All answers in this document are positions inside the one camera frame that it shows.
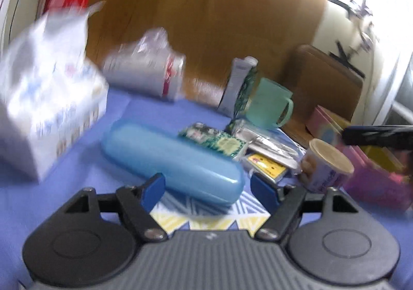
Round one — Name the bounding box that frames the green plastic mug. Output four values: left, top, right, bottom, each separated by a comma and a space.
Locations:
246, 77, 295, 129

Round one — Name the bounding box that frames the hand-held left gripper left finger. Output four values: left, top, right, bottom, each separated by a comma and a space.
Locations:
65, 173, 169, 242

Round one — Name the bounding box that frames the white printed tissue box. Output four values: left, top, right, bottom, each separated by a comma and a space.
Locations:
0, 1, 109, 181

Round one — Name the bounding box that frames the blue plastic case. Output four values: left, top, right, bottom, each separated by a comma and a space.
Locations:
101, 119, 246, 207

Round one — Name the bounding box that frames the black metal wall rack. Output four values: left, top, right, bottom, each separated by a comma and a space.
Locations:
327, 0, 380, 79

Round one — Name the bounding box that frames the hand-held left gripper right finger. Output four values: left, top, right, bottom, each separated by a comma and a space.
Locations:
251, 173, 358, 242

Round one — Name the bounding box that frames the small cup beige lid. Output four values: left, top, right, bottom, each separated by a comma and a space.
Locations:
298, 138, 355, 194

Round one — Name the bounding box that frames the wooden door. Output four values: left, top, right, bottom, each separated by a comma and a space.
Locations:
41, 0, 327, 110

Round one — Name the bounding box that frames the white and green carton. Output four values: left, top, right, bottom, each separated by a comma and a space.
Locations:
217, 56, 259, 119

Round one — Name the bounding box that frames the yellow card packet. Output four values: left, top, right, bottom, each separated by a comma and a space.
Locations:
242, 152, 288, 184

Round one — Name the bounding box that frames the brown chair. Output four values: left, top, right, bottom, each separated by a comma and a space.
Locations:
281, 45, 364, 148

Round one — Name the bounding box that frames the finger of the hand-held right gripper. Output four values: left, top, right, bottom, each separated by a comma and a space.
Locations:
342, 125, 413, 150

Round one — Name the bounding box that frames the silver foil packet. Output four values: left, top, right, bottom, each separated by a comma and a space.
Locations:
230, 119, 303, 178

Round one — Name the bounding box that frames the green patterned packet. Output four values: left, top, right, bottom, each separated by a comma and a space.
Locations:
179, 122, 249, 160

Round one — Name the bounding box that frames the pink box gold inside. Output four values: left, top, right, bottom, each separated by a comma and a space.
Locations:
305, 105, 413, 212

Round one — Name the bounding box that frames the blue triangle pattern tablecloth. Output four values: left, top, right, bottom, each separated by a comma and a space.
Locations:
0, 86, 413, 290

